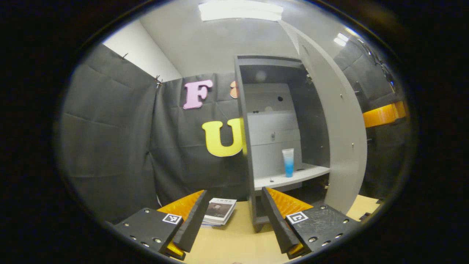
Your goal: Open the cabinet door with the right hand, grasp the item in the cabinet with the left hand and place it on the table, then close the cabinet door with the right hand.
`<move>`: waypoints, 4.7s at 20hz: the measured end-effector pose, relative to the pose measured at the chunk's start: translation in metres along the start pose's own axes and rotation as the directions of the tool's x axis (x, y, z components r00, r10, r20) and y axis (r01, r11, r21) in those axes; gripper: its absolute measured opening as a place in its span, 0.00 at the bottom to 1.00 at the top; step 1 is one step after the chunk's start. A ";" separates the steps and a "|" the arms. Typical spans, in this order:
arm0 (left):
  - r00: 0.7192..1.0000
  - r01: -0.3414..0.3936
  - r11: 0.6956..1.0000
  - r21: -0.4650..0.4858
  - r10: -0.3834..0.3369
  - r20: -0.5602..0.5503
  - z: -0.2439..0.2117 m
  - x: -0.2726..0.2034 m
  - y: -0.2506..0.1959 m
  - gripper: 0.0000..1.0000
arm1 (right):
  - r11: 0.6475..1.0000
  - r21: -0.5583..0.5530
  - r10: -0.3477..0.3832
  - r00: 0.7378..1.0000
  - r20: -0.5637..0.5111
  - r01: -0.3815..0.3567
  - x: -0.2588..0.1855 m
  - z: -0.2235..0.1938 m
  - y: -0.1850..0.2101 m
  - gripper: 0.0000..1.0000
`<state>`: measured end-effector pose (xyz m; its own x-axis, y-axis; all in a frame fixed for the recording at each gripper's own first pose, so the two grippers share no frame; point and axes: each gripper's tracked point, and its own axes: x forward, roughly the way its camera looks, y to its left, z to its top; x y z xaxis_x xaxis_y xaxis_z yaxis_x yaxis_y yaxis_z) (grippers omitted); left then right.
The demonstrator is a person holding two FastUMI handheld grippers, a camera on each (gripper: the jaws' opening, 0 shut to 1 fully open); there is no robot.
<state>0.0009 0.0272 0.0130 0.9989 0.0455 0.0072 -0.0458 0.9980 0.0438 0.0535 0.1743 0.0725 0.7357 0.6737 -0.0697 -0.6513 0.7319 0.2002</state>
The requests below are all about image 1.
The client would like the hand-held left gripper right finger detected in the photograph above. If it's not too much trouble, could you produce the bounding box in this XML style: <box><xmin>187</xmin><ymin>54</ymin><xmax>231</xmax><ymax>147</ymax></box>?
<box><xmin>261</xmin><ymin>186</ymin><xmax>361</xmax><ymax>260</ymax></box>

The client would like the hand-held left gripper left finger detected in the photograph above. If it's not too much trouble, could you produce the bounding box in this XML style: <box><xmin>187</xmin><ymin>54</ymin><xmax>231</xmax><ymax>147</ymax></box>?
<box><xmin>113</xmin><ymin>190</ymin><xmax>209</xmax><ymax>261</ymax></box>

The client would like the grey cabinet door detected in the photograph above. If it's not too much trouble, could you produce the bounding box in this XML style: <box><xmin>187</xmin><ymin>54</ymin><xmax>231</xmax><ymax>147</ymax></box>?
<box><xmin>278</xmin><ymin>20</ymin><xmax>368</xmax><ymax>215</ymax></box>

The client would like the white blue bottle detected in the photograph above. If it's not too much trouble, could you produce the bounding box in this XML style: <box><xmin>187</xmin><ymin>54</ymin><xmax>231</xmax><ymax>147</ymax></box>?
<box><xmin>282</xmin><ymin>148</ymin><xmax>295</xmax><ymax>178</ymax></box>

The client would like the white cabinet shelf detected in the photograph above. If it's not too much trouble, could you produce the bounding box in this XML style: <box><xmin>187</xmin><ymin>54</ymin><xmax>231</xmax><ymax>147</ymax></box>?
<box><xmin>254</xmin><ymin>163</ymin><xmax>330</xmax><ymax>191</ymax></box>

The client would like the dark grey cabinet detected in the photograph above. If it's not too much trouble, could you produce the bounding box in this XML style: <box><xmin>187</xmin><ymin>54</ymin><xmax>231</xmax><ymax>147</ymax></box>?
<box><xmin>234</xmin><ymin>55</ymin><xmax>332</xmax><ymax>233</ymax></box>

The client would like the paperback book with portrait cover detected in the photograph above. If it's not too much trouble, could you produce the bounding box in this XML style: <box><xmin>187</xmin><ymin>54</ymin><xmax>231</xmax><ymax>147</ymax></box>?
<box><xmin>202</xmin><ymin>198</ymin><xmax>237</xmax><ymax>227</ymax></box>

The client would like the small ceiling light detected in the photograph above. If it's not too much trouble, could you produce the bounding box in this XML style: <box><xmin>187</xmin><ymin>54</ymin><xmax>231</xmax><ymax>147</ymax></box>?
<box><xmin>333</xmin><ymin>32</ymin><xmax>350</xmax><ymax>47</ymax></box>

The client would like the black backdrop cloth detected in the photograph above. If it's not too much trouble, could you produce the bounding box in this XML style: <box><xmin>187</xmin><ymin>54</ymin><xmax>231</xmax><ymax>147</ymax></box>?
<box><xmin>59</xmin><ymin>38</ymin><xmax>408</xmax><ymax>224</ymax></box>

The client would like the large ceiling light panel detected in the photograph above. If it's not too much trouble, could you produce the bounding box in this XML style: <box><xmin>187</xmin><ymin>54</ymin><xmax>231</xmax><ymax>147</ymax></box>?
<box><xmin>198</xmin><ymin>0</ymin><xmax>284</xmax><ymax>22</ymax></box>

